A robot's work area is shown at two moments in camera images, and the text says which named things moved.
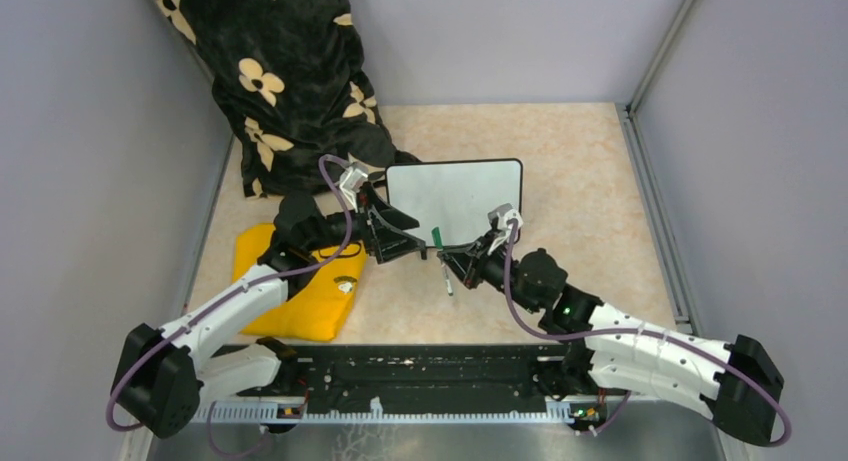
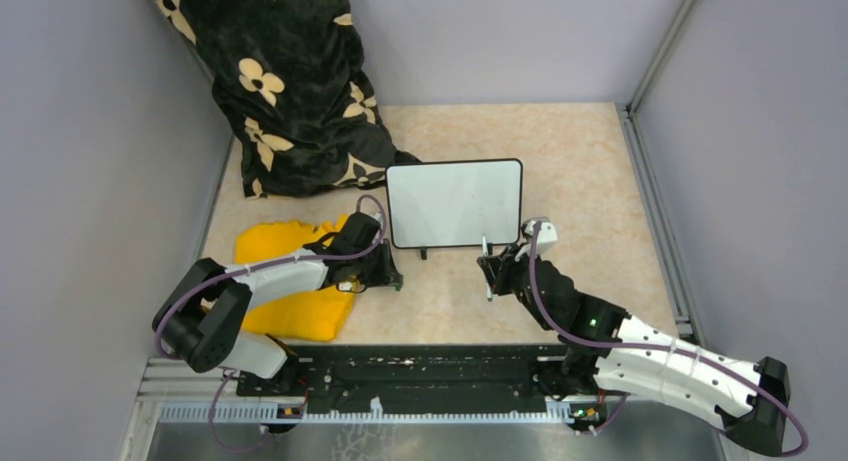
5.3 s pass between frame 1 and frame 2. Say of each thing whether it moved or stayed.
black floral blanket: stayed
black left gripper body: moved
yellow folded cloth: stayed
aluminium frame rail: stayed
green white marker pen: moved
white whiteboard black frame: stayed
